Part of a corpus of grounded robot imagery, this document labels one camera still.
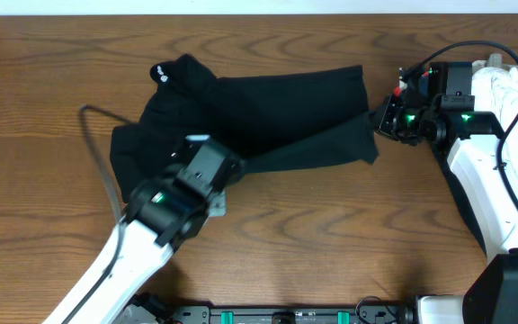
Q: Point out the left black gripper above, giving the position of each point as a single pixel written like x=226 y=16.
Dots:
x=218 y=204

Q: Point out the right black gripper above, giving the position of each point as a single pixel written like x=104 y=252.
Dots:
x=386 y=128

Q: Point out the black t-shirt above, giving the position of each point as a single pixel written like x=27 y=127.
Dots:
x=274 y=123

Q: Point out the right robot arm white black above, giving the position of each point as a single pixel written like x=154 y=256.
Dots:
x=466 y=143

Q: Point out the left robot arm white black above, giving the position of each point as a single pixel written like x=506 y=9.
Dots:
x=161 y=214

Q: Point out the dark garment with red trim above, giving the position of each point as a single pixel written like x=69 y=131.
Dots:
x=441 y=129

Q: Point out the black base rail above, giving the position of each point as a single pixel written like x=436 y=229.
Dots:
x=367 y=311

